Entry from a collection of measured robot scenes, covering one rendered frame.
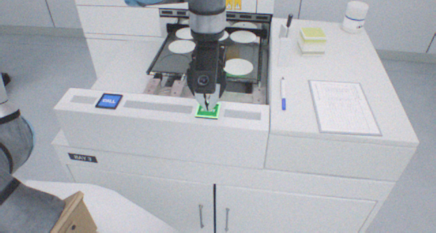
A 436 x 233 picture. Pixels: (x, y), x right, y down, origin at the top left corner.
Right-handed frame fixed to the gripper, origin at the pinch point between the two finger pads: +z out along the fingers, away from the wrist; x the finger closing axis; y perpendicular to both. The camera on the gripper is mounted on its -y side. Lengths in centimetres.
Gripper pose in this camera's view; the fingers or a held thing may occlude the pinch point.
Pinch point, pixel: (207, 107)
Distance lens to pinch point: 76.2
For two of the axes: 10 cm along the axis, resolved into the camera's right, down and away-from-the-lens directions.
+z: 0.0, 7.6, 6.5
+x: -9.9, -0.9, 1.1
